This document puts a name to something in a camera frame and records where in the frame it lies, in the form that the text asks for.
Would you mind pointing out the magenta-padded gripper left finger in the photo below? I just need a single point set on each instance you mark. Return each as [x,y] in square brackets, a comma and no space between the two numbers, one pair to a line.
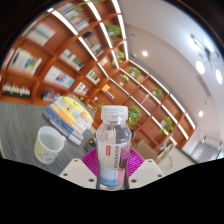
[79,171]

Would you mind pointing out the dark office chair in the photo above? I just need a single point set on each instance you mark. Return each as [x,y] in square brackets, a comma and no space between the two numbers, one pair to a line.
[132,133]

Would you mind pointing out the dark book stack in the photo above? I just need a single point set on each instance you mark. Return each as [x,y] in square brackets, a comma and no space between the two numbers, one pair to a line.
[90,144]

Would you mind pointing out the beige chair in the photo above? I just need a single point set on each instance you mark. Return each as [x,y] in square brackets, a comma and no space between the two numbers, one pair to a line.
[146,151]

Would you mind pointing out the grey curtain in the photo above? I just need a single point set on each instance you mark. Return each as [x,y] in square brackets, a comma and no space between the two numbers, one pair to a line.
[204,150]

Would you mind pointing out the clear plastic water bottle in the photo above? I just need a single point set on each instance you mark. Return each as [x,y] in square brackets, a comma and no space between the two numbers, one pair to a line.
[113,153]

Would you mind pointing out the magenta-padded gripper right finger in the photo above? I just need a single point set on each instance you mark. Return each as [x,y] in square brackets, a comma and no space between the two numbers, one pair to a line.
[146,171]

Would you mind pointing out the branching ceiling lamp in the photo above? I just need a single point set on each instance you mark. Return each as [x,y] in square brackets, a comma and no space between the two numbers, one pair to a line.
[200,67]

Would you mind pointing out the yellow striped white mug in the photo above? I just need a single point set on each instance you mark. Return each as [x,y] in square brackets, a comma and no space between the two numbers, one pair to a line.
[46,150]

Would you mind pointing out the wooden artist mannequin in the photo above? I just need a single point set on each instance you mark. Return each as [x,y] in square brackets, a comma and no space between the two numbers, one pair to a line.
[165,151]

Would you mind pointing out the colourful book stack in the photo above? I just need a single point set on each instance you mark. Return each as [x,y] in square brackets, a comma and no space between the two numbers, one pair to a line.
[66,118]

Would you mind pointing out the recessed ceiling spotlight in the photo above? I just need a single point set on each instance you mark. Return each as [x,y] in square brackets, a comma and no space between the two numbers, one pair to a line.
[144,53]
[200,113]

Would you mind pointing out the wooden bookshelf unit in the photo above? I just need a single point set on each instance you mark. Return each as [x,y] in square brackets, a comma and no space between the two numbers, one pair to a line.
[66,40]

